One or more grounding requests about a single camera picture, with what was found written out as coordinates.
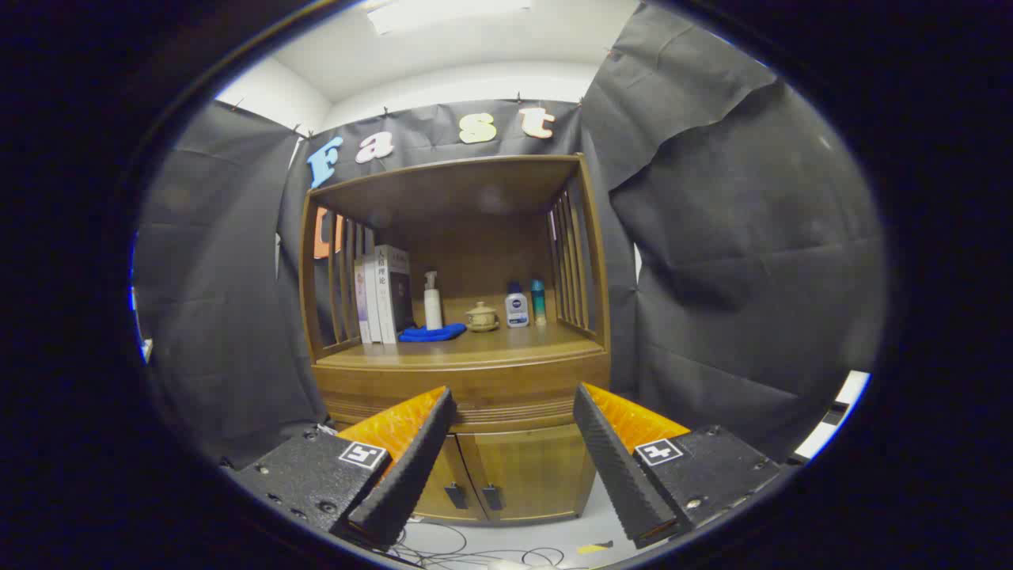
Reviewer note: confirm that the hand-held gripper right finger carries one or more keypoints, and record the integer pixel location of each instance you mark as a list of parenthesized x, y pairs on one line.
[(621, 475)]

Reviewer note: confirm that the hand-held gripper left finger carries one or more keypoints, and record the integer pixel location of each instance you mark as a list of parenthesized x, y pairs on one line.
[(411, 475)]

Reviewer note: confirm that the wooden cabinet door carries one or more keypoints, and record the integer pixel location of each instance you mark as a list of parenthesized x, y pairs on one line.
[(538, 467), (451, 467)]

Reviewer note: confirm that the wooden countertop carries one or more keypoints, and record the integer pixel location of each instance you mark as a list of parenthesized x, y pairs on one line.
[(506, 344)]

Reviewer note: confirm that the wooden cabinet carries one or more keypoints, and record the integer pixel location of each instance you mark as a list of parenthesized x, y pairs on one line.
[(483, 253)]

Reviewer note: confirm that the yellow floor tape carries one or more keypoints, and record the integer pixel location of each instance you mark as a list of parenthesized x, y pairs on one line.
[(593, 548)]

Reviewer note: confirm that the blue folded cloth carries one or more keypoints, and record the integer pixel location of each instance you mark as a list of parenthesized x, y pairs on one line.
[(431, 333)]

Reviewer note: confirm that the white pump bottle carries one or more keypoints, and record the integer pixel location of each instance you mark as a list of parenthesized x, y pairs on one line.
[(433, 309)]

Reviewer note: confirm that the beige lidded teacup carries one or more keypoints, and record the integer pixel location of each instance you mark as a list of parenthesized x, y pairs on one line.
[(481, 318)]

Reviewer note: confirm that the pale purple book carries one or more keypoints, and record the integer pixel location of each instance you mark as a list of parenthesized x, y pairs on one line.
[(362, 305)]

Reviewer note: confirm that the white book with dark cover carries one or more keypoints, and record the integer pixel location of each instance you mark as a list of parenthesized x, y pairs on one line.
[(394, 289)]

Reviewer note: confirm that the teal slim bottle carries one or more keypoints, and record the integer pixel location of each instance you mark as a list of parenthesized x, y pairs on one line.
[(538, 305)]

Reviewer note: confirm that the white bottle with blue cap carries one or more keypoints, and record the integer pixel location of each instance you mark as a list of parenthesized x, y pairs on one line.
[(517, 310)]

